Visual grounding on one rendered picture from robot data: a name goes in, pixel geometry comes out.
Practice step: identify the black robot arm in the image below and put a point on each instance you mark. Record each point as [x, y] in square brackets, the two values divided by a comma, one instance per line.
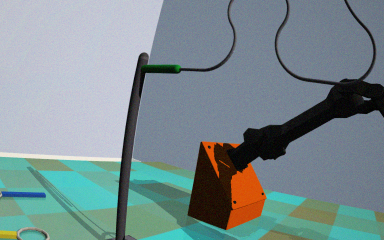
[271, 141]

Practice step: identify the grey loop with blue flat handle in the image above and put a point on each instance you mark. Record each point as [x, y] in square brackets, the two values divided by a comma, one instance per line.
[22, 194]

